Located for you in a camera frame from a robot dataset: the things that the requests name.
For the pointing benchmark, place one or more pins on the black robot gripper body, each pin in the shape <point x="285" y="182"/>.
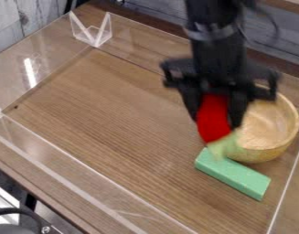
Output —
<point x="252" y="78"/>

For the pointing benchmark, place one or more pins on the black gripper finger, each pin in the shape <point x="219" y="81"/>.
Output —
<point x="192" y="96"/>
<point x="239" y="104"/>

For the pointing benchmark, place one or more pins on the red plush strawberry toy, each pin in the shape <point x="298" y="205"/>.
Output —
<point x="215" y="128"/>

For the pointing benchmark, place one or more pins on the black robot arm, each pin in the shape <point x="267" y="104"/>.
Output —
<point x="220" y="69"/>

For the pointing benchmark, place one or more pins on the light wooden bowl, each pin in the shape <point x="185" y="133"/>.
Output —
<point x="268" y="131"/>

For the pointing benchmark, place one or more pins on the green rectangular block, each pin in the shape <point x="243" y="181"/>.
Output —
<point x="240" y="177"/>

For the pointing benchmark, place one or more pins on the clear acrylic tray walls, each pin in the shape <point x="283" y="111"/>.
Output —
<point x="98" y="140"/>

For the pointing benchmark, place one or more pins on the clear acrylic corner bracket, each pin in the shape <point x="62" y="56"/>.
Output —
<point x="96" y="36"/>

